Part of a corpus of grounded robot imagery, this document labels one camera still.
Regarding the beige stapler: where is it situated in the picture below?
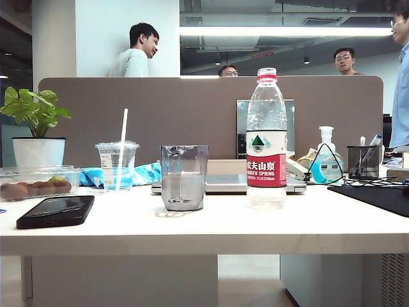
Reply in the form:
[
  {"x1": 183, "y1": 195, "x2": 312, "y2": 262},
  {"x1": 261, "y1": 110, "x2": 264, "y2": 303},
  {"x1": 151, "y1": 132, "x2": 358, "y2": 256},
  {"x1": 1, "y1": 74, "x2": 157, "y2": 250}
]
[{"x1": 286, "y1": 159, "x2": 313, "y2": 183}]

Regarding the silver laptop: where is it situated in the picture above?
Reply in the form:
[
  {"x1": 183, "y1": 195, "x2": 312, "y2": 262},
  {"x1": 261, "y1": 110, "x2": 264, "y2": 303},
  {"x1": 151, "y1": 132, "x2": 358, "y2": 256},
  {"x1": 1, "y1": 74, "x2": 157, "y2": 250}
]
[{"x1": 151, "y1": 173, "x2": 307, "y2": 195}]

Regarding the blue hand sanitizer pump bottle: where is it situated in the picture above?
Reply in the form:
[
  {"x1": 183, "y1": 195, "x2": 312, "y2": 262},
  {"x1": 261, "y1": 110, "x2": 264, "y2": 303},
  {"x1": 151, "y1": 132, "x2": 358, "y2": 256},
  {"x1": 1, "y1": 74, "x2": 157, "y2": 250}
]
[{"x1": 309, "y1": 125, "x2": 345, "y2": 185}]

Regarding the white drinking straw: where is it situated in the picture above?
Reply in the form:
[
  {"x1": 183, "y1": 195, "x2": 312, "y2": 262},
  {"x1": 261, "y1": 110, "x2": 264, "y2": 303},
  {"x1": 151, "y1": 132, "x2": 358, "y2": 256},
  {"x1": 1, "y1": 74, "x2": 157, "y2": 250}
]
[{"x1": 114, "y1": 108, "x2": 129, "y2": 191}]

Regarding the man in dark shirt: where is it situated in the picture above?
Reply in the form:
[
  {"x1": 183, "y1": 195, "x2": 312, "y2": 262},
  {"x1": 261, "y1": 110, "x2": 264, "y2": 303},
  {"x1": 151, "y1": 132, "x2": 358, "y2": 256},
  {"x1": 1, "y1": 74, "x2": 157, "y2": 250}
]
[{"x1": 334, "y1": 47, "x2": 365, "y2": 76}]

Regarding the clear plastic fruit container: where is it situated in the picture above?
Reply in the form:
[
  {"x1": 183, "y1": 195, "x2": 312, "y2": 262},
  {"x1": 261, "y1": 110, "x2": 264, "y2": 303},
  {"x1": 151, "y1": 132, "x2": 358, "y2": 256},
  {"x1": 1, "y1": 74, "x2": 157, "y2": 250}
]
[{"x1": 0, "y1": 164, "x2": 82, "y2": 202}]

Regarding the blue white patterned cloth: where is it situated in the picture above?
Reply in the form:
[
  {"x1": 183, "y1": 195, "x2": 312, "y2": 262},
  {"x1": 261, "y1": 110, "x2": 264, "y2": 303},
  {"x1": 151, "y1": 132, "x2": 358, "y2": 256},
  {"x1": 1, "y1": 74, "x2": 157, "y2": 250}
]
[{"x1": 79, "y1": 162, "x2": 161, "y2": 188}]

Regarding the black smartphone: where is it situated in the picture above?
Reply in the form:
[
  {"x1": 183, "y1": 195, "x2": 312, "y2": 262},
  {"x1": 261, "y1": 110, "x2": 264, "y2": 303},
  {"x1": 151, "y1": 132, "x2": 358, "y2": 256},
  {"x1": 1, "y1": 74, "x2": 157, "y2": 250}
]
[{"x1": 15, "y1": 194, "x2": 96, "y2": 230}]

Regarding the beige desk cabinet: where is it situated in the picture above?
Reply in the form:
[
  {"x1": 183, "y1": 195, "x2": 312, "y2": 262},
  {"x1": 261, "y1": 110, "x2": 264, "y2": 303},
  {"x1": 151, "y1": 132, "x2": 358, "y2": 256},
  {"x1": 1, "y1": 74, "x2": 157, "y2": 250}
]
[{"x1": 20, "y1": 255, "x2": 219, "y2": 300}]

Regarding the man in blue shirt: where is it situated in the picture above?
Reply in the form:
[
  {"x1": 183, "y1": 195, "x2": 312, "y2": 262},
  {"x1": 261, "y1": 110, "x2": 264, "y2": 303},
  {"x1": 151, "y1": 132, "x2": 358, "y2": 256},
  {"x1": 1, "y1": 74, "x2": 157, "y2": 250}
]
[{"x1": 389, "y1": 1, "x2": 409, "y2": 150}]

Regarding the white plant pot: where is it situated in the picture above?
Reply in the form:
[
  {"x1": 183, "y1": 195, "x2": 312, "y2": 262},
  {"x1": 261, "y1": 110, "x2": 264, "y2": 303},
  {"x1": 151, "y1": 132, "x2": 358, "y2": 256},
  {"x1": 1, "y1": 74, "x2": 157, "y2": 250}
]
[{"x1": 12, "y1": 136, "x2": 66, "y2": 169}]

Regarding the red label mineral water bottle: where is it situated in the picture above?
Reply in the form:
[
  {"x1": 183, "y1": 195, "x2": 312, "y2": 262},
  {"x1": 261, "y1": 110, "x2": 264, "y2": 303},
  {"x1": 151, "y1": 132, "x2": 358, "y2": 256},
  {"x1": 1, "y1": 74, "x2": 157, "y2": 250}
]
[{"x1": 245, "y1": 67, "x2": 288, "y2": 210}]

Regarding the black cable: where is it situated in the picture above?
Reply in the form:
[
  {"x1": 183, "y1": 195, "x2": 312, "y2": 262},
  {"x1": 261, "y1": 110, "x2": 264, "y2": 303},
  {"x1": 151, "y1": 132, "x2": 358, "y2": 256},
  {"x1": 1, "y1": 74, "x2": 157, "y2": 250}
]
[{"x1": 303, "y1": 143, "x2": 408, "y2": 190}]

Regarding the green leafy plant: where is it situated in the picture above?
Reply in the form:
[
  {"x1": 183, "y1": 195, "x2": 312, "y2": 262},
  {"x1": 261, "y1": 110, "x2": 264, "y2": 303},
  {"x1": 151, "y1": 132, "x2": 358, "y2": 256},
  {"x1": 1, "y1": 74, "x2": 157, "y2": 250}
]
[{"x1": 0, "y1": 86, "x2": 73, "y2": 139}]

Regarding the white vented cabinet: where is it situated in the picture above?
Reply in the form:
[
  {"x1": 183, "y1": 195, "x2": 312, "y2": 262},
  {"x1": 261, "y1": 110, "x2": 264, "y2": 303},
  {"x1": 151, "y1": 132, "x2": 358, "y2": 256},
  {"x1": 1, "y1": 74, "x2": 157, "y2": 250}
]
[{"x1": 280, "y1": 254, "x2": 409, "y2": 307}]

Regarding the black mouse mat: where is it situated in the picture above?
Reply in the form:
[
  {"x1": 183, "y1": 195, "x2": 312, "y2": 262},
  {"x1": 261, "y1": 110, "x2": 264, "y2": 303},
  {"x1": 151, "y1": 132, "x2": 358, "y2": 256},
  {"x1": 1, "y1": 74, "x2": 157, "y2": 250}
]
[{"x1": 327, "y1": 184, "x2": 409, "y2": 218}]

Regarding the white pen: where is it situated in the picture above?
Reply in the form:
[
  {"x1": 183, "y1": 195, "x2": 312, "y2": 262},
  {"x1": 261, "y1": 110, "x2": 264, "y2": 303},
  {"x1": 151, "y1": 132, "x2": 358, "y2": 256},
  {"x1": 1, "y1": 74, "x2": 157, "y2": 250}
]
[{"x1": 358, "y1": 136, "x2": 367, "y2": 167}]

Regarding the brown desk partition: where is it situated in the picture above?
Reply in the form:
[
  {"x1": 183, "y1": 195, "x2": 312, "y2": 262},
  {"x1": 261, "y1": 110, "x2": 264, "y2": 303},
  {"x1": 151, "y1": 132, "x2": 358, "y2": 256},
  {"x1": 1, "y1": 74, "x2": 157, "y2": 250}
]
[{"x1": 38, "y1": 75, "x2": 384, "y2": 169}]

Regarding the man in grey t-shirt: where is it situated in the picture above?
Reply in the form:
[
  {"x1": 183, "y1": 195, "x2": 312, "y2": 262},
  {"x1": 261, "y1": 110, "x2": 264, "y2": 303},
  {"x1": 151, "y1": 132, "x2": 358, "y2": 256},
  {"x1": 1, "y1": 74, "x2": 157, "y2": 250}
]
[{"x1": 107, "y1": 22, "x2": 160, "y2": 77}]

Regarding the black mesh pen holder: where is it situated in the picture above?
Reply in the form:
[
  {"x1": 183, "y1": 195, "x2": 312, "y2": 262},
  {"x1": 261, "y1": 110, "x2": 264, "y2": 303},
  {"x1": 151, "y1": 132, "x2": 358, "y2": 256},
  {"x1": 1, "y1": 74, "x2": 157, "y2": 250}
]
[{"x1": 346, "y1": 145, "x2": 383, "y2": 180}]

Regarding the clear faceted glass mug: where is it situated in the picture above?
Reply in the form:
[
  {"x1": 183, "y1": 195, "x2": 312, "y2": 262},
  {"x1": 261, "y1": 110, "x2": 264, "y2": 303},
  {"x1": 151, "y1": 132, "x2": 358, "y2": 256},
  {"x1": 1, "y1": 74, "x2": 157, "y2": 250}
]
[{"x1": 160, "y1": 145, "x2": 209, "y2": 212}]

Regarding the clear lidded plastic cup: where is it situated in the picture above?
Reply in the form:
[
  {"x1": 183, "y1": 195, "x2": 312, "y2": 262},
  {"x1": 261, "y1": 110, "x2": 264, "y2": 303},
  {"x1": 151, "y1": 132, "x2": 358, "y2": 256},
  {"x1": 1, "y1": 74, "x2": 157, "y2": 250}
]
[{"x1": 94, "y1": 141, "x2": 141, "y2": 192}]

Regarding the white ceiling light strip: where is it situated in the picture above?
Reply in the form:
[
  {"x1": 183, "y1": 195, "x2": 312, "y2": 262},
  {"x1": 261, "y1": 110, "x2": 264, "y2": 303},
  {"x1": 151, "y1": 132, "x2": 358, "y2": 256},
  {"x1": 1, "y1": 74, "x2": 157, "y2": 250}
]
[{"x1": 179, "y1": 26, "x2": 396, "y2": 37}]

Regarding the seated man with glasses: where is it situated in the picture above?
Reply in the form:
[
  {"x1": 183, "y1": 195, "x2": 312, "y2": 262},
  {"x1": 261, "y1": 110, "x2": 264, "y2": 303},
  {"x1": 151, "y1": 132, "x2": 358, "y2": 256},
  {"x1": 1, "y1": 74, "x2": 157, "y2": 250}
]
[{"x1": 218, "y1": 65, "x2": 239, "y2": 77}]

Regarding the brown kiwi fruit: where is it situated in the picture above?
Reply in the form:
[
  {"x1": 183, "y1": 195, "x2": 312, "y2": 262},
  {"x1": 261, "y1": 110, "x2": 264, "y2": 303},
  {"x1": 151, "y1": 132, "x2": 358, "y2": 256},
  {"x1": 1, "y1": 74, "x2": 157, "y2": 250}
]
[
  {"x1": 52, "y1": 179, "x2": 72, "y2": 194},
  {"x1": 17, "y1": 181, "x2": 40, "y2": 197},
  {"x1": 32, "y1": 180, "x2": 58, "y2": 196},
  {"x1": 0, "y1": 182, "x2": 29, "y2": 201}
]

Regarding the yellow snack wrapper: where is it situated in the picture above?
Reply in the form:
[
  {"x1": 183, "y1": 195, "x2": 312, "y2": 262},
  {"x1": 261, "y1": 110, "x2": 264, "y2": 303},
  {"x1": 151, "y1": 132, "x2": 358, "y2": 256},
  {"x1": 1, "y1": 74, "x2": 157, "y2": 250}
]
[{"x1": 295, "y1": 147, "x2": 319, "y2": 161}]

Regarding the beige flat box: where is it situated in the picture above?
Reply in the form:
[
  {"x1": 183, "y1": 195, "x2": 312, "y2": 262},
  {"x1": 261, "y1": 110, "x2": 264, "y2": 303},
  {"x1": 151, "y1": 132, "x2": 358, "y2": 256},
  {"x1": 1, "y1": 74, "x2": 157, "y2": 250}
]
[{"x1": 206, "y1": 159, "x2": 249, "y2": 175}]

